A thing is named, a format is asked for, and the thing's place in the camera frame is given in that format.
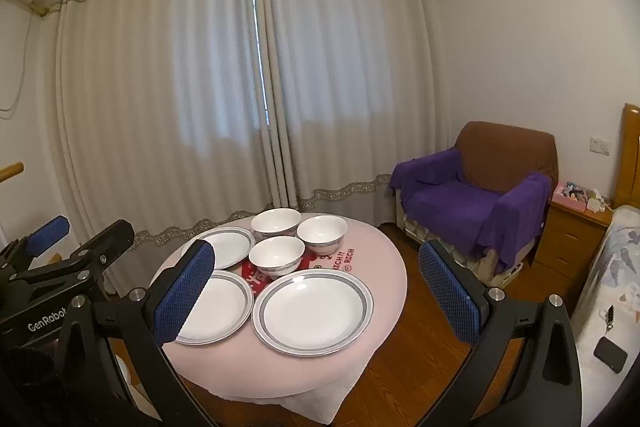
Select bed with floral sheet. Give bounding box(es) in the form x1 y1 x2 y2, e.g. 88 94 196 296
570 204 640 427

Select wooden headboard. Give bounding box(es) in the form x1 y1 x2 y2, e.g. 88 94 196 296
612 103 640 210

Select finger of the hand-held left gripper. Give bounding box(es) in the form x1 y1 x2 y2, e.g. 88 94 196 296
47 219 136 290
0 215 70 275

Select round white table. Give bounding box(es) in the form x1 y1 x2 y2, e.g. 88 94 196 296
150 212 408 400

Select white wall cable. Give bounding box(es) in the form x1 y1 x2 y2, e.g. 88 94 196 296
0 7 38 120

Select brown blanket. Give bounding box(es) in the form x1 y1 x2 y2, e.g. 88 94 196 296
455 122 558 195

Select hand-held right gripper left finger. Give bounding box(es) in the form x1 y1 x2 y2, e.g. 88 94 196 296
55 239 221 427

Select white bowl with patterned band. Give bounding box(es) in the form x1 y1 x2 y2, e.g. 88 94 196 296
251 208 302 242
248 236 306 277
296 215 348 255

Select beige curtain with lace trim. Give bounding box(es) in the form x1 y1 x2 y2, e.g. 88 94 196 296
37 0 273 288
250 0 451 228

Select pink tissue box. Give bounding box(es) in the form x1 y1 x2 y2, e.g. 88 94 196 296
552 181 591 212

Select white items on nightstand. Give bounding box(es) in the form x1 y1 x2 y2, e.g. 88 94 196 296
585 189 611 214

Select black phone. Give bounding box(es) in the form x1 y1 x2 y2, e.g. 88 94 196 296
594 336 628 374

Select armchair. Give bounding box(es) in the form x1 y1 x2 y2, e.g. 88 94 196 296
390 122 558 285

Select white plate with grey rim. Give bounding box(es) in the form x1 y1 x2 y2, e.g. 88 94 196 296
172 270 254 346
181 226 257 270
251 268 375 356

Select purple blanket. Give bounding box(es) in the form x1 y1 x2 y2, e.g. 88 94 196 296
390 147 551 275

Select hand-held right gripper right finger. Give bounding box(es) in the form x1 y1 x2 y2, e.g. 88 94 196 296
417 239 583 427

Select wooden nightstand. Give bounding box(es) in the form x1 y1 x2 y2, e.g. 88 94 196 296
532 199 613 293

